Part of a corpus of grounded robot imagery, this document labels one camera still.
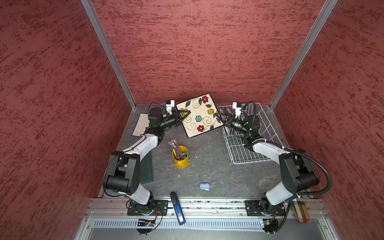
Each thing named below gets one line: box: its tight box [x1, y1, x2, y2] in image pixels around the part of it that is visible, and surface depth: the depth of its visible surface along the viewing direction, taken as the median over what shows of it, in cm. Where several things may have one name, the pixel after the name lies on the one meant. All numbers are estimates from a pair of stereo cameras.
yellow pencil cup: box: [172, 145, 190, 169], surface depth 85 cm
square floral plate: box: [176, 93, 224, 138], surface depth 80 cm
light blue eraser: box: [199, 183, 211, 191], surface depth 81 cm
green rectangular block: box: [140, 153, 154, 185], surface depth 85 cm
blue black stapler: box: [170, 191, 186, 226], surface depth 72 cm
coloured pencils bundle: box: [168, 139, 189, 160], surface depth 83 cm
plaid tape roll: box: [292, 200, 311, 224], surface depth 73 cm
